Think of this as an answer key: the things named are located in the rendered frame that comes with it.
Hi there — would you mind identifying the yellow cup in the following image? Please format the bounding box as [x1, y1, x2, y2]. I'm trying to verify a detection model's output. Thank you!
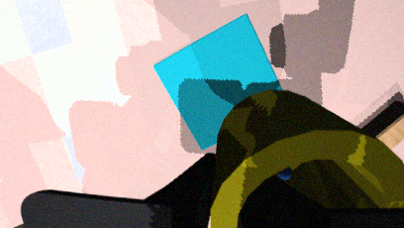
[211, 89, 404, 228]

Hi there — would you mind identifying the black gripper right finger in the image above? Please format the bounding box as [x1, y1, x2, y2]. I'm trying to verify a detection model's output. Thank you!
[240, 175, 404, 228]

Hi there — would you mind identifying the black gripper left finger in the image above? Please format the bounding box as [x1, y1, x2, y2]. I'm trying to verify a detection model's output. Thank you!
[20, 153, 216, 228]

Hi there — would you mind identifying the dark blue ball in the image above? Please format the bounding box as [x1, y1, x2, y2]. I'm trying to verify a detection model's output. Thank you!
[278, 167, 292, 180]

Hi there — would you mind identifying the light wooden bar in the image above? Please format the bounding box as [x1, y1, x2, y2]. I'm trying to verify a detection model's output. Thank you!
[362, 100, 404, 149]

